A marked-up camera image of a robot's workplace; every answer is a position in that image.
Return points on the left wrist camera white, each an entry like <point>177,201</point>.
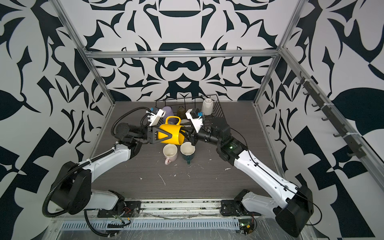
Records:
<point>154,115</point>

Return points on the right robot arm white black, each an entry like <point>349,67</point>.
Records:
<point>291,206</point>

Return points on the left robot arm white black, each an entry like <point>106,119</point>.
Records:
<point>71,192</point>

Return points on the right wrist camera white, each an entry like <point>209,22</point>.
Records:
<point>196,117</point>

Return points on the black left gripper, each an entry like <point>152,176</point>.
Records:
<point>151,134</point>

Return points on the dark green mug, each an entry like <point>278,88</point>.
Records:
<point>188,152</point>

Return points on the white faceted mug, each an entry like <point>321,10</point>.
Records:
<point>207,107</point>

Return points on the olive textured glass cup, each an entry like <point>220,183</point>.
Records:
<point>181,113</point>

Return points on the wall hook rail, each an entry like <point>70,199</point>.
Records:
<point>333,115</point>

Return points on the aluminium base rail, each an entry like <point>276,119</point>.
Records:
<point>169,209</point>

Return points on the black wire dish rack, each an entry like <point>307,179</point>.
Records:
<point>189,102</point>

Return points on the white slotted cable duct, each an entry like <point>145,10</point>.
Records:
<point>174,224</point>

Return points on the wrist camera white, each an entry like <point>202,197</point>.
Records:
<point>196,117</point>
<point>154,115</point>

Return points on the lilac plastic cup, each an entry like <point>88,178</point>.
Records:
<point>168,111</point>

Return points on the white mug red inside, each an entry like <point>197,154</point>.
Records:
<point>186,123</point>

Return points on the yellow mug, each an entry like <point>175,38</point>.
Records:
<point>178,137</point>

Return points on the pink cream mug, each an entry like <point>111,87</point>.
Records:
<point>170,153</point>

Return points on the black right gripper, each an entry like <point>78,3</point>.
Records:
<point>197,136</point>

